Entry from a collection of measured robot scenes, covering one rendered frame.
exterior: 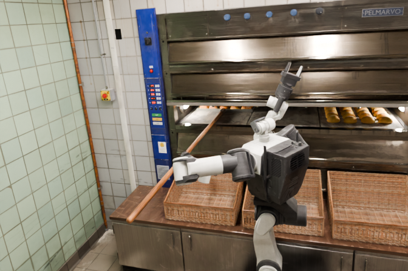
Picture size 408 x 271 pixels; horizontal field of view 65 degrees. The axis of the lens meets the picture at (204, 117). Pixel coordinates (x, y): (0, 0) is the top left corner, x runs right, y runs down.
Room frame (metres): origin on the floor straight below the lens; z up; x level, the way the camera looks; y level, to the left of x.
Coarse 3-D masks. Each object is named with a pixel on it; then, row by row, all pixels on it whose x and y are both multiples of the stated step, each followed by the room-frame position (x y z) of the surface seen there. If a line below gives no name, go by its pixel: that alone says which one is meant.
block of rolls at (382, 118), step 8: (328, 112) 2.61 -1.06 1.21; (336, 112) 2.60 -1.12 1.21; (344, 112) 2.58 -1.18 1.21; (352, 112) 2.56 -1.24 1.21; (360, 112) 2.54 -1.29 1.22; (368, 112) 2.52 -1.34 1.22; (376, 112) 2.51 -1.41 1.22; (384, 112) 2.49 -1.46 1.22; (328, 120) 2.45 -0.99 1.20; (336, 120) 2.42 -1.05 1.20; (344, 120) 2.41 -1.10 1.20; (352, 120) 2.38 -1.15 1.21; (368, 120) 2.35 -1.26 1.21; (384, 120) 2.32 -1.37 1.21; (392, 120) 2.32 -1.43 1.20
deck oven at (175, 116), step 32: (160, 32) 2.69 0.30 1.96; (192, 64) 2.60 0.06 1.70; (224, 64) 2.53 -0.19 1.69; (256, 64) 2.45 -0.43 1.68; (320, 64) 2.32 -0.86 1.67; (352, 64) 2.26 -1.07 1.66; (384, 64) 2.20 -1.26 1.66; (224, 96) 2.53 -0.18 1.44; (256, 96) 2.46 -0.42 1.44; (320, 96) 2.31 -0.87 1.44; (352, 96) 2.25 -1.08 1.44; (384, 96) 2.19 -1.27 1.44
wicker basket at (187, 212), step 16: (224, 176) 2.48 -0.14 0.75; (176, 192) 2.41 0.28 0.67; (192, 192) 2.52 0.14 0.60; (208, 192) 2.48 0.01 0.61; (224, 192) 2.45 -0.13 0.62; (240, 192) 2.29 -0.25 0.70; (176, 208) 2.15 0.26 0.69; (192, 208) 2.11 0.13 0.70; (208, 208) 2.07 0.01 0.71; (224, 208) 2.04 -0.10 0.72; (224, 224) 2.04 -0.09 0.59
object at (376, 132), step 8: (176, 128) 2.67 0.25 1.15; (184, 128) 2.64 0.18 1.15; (192, 128) 2.62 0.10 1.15; (200, 128) 2.60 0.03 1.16; (216, 128) 2.56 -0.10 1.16; (224, 128) 2.54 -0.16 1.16; (232, 128) 2.52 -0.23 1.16; (240, 128) 2.50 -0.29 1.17; (248, 128) 2.48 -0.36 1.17; (280, 128) 2.40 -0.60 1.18; (296, 128) 2.37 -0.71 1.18; (304, 128) 2.35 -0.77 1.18; (312, 128) 2.34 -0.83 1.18; (320, 128) 2.33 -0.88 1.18; (328, 128) 2.31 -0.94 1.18; (336, 128) 2.30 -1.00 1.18; (344, 128) 2.29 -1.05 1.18; (352, 128) 2.28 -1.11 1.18; (360, 128) 2.27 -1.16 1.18; (368, 128) 2.25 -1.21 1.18; (376, 128) 2.24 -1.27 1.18; (400, 136) 2.15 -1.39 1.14
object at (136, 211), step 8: (216, 120) 2.67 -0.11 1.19; (208, 128) 2.45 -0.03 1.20; (200, 136) 2.27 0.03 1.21; (192, 144) 2.12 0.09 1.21; (168, 176) 1.68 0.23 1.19; (160, 184) 1.59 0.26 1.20; (152, 192) 1.50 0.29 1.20; (144, 200) 1.43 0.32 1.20; (136, 208) 1.36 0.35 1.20; (136, 216) 1.32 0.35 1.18
